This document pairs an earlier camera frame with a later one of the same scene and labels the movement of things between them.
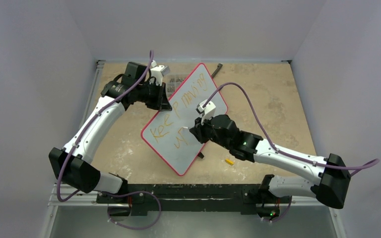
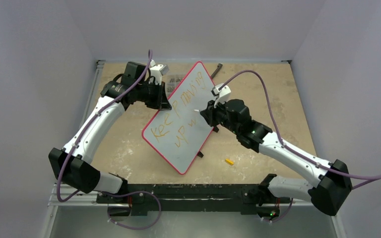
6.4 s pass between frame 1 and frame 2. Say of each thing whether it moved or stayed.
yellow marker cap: stayed
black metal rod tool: stayed
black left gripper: stayed
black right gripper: moved
